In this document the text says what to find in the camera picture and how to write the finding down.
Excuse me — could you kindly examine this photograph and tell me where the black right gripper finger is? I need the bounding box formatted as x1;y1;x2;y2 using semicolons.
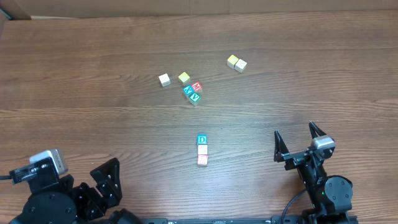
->
308;121;326;139
274;130;290;162

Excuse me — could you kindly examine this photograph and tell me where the plain cream wooden block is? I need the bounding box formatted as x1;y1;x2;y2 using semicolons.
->
197;144;208;155

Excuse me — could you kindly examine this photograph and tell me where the red Y wooden block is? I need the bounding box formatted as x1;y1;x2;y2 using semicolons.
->
197;154;208;166

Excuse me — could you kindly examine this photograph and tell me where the blue D wooden block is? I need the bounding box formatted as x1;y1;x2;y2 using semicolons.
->
197;134;208;145

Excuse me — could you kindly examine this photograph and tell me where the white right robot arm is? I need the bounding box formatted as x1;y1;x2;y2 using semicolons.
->
274;121;358;223

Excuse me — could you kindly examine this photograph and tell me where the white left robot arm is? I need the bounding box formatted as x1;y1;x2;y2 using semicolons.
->
6;149;168;224

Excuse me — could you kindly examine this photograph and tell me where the green V wooden block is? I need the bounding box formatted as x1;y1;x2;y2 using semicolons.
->
188;93;201;106

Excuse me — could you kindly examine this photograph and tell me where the yellow top wooden block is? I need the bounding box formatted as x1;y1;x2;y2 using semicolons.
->
226;55;239;69

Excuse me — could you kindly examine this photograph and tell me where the red M wooden block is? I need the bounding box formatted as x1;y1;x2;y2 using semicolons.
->
191;82;203;93

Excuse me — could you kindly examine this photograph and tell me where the blue X wooden block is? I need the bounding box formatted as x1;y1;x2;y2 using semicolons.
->
183;85;195;98

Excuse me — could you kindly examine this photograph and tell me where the white picture wooden block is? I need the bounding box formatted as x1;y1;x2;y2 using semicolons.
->
159;73;171;87

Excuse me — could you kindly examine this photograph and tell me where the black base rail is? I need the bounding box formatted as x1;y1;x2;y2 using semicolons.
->
140;215;359;224

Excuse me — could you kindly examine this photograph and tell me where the yellow ring wooden block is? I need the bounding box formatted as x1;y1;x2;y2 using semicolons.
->
234;59;247;73

